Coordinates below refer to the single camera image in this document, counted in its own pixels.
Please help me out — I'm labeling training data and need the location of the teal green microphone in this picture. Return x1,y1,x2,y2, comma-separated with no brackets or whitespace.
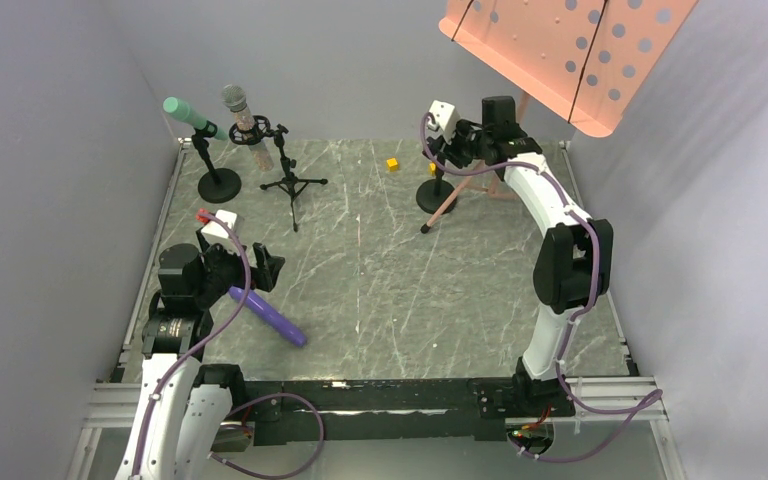
162,96,228,141

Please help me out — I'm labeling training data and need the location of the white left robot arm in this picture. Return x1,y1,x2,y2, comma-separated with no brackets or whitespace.
115,244,247,479

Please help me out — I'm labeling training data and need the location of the purple microphone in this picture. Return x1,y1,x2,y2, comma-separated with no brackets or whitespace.
228,286,308,347

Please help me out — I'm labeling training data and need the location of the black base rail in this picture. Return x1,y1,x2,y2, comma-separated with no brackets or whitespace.
195,373,572,446

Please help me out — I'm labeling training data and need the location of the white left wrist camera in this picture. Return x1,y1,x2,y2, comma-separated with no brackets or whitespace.
196,209,242,253

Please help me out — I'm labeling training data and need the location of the black round-base clip stand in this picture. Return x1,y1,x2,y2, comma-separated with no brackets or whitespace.
191,121,242,204

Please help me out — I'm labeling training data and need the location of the pink music stand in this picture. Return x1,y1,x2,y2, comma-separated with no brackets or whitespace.
420,0,701,235

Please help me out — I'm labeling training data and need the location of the silver glitter microphone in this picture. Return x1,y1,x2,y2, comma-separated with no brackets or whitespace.
221,84,274,172

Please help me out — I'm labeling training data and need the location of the black tripod shock-mount stand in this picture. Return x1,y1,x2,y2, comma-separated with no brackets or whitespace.
228,115,328,232

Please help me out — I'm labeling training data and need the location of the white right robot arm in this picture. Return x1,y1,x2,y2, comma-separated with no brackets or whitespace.
422,96,614,397

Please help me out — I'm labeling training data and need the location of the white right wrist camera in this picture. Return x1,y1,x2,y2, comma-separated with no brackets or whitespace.
426,100,461,144

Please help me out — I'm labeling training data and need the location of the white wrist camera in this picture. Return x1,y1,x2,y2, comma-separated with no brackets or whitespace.
426,100,461,144
196,209,242,253

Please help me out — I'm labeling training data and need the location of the black round-base holder stand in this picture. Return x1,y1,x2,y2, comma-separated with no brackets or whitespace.
415,168,455,214

